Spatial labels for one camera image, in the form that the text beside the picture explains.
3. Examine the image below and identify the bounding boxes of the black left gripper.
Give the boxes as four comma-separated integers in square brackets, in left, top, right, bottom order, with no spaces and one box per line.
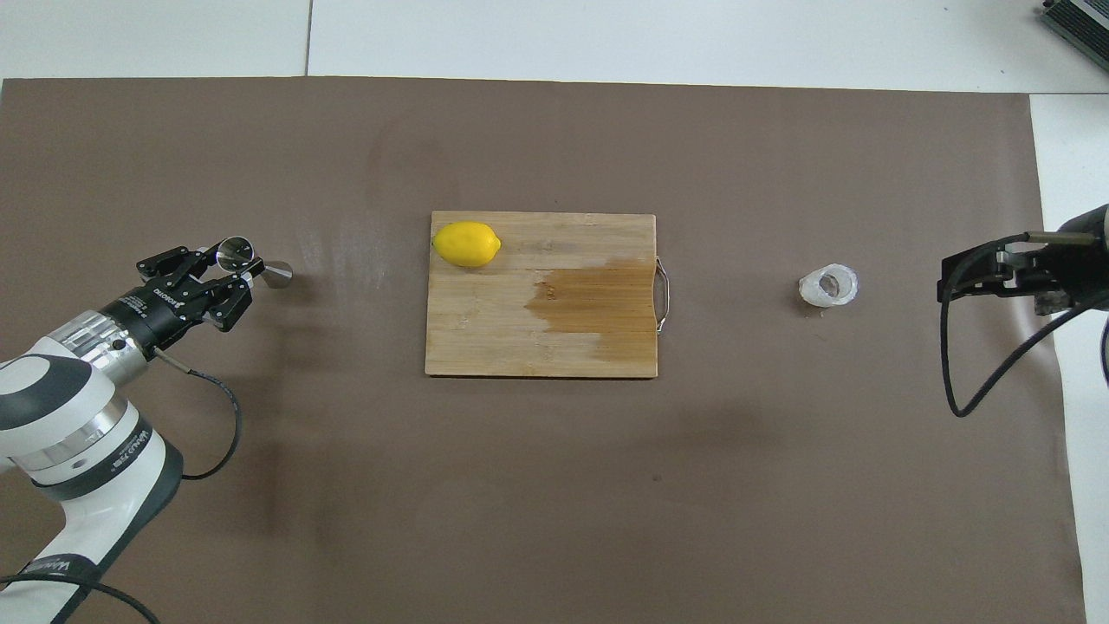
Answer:
[102,247,254,349]

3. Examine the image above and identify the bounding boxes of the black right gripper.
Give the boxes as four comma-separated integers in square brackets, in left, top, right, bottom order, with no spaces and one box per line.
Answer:
[938,205,1109,313]

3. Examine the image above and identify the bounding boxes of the steel jigger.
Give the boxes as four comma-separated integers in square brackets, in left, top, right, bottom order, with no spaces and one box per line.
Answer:
[215,236,294,289]

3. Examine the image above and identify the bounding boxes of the yellow lemon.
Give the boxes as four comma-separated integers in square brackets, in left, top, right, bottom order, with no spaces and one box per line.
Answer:
[432,221,503,269]

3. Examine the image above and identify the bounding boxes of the grey ribbed metal device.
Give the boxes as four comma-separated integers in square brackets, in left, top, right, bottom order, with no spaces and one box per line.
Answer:
[1040,0,1109,63]

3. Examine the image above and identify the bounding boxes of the wooden cutting board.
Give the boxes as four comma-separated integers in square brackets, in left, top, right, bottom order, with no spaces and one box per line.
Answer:
[425,211,672,380]

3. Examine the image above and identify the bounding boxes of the brown paper table mat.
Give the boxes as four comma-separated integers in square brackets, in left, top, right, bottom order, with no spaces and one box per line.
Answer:
[0,76,1088,624]

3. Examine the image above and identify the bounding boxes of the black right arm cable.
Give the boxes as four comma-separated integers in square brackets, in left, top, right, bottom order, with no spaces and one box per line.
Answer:
[938,232,1109,419]

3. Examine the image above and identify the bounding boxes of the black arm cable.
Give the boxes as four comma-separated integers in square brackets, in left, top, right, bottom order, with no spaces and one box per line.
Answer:
[938,232,1109,419]
[0,347,243,624]

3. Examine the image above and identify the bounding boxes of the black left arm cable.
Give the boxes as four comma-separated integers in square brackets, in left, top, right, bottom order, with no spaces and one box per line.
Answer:
[0,347,243,624]

